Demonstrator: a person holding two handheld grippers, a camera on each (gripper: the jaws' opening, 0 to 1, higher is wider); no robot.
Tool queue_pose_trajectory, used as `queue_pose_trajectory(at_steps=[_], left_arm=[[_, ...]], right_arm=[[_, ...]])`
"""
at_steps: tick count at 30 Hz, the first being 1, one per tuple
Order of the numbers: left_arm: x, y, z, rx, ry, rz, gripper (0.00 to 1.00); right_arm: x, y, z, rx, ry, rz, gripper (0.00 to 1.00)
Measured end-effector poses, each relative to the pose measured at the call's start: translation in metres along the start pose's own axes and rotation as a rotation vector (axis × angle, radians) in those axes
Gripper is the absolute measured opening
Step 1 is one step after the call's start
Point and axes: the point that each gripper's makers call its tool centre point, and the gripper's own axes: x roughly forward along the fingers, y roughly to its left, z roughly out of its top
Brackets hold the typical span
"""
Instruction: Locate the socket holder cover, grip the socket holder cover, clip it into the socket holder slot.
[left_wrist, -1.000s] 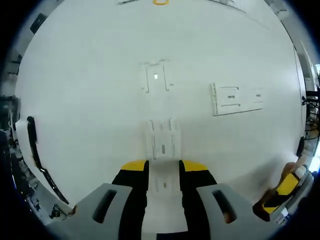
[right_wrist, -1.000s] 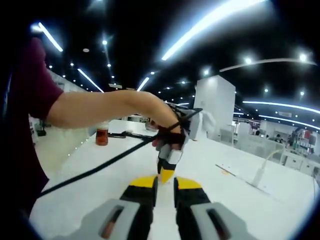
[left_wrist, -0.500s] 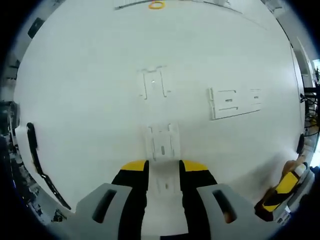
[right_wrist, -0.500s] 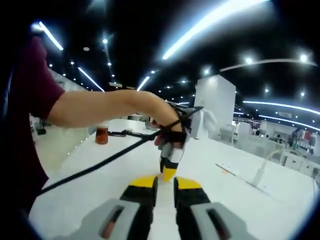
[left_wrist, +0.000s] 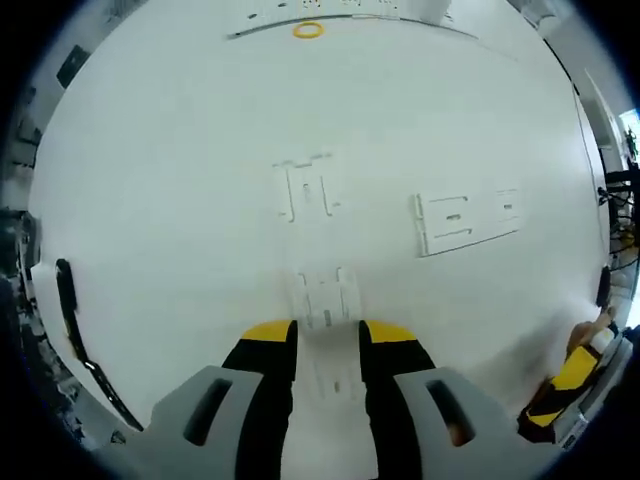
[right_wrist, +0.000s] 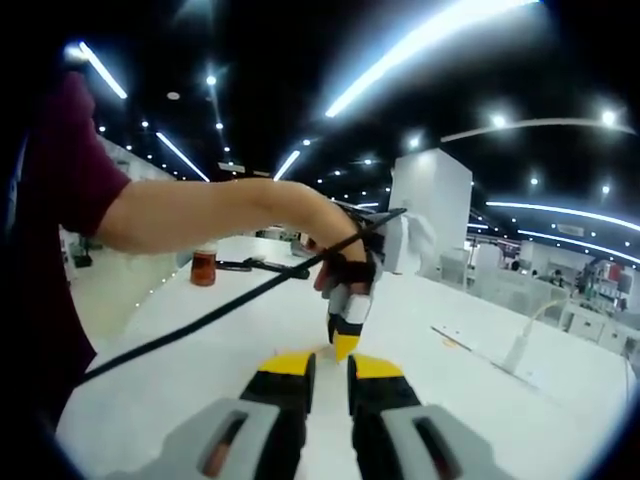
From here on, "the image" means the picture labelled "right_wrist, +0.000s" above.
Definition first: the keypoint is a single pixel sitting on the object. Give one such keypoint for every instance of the white square pillar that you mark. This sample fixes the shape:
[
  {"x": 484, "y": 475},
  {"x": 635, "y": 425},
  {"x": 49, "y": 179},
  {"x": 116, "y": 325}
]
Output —
[{"x": 432, "y": 200}]

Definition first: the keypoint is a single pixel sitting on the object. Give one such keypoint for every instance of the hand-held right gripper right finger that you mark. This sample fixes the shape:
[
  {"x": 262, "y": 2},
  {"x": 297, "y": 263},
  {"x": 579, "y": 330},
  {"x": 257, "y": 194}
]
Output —
[{"x": 385, "y": 420}]

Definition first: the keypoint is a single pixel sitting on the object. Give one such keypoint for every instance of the white bottle on table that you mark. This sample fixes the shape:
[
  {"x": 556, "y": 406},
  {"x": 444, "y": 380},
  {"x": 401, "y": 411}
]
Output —
[{"x": 515, "y": 350}]

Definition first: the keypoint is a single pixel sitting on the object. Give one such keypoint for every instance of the maroon shirt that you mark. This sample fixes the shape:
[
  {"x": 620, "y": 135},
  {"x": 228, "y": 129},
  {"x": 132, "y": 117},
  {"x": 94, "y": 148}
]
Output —
[{"x": 55, "y": 200}]

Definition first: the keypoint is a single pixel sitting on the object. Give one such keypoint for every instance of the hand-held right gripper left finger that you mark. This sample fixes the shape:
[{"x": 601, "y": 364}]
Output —
[{"x": 270, "y": 415}]

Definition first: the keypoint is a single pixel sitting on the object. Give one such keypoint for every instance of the person's left hand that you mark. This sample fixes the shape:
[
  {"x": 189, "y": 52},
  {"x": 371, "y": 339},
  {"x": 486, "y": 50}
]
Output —
[{"x": 330, "y": 280}]

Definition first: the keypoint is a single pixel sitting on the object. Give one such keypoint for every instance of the amber bottle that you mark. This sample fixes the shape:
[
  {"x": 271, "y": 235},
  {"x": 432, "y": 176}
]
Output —
[{"x": 203, "y": 267}]

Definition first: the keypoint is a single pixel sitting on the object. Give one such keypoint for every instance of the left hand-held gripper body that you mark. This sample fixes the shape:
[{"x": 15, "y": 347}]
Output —
[{"x": 405, "y": 245}]

